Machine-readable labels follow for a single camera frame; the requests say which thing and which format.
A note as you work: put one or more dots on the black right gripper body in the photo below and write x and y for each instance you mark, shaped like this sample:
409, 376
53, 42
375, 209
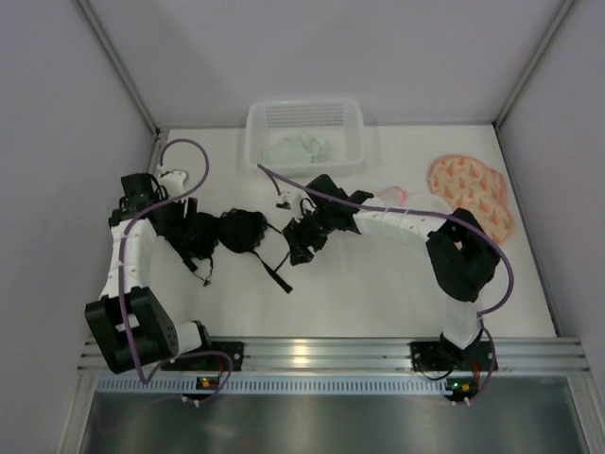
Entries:
305, 230

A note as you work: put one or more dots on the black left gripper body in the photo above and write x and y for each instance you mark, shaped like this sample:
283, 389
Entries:
177, 219

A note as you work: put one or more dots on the black lace bra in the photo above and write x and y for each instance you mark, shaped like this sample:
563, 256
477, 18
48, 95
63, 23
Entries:
238, 230

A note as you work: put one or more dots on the white mesh pink-trimmed laundry bag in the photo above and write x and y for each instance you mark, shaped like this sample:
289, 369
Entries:
396, 196

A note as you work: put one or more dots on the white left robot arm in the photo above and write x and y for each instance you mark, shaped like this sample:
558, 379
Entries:
128, 322

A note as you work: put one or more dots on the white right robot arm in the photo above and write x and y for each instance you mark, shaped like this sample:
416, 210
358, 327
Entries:
462, 257

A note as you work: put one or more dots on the peach patterned laundry bag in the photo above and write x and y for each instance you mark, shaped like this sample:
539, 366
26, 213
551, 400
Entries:
466, 182

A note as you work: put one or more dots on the light green garment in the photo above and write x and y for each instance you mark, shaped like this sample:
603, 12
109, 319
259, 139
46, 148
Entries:
302, 150

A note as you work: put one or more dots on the white plastic basket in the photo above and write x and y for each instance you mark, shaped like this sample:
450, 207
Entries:
338, 120

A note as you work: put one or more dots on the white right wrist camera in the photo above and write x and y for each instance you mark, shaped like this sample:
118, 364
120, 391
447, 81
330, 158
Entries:
290, 201

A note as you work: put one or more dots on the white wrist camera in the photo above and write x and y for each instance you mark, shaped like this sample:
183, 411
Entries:
173, 181
290, 201

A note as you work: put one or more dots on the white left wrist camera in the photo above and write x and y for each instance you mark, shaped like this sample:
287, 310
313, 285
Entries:
173, 181

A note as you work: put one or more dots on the aluminium frame rail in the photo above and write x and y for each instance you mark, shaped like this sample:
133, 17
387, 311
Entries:
514, 356

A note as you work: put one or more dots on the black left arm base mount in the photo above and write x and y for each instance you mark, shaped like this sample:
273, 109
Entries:
224, 355

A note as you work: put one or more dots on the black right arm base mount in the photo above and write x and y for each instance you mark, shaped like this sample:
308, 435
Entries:
442, 356

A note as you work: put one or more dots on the white slotted cable duct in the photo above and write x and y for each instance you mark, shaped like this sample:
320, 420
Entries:
258, 384

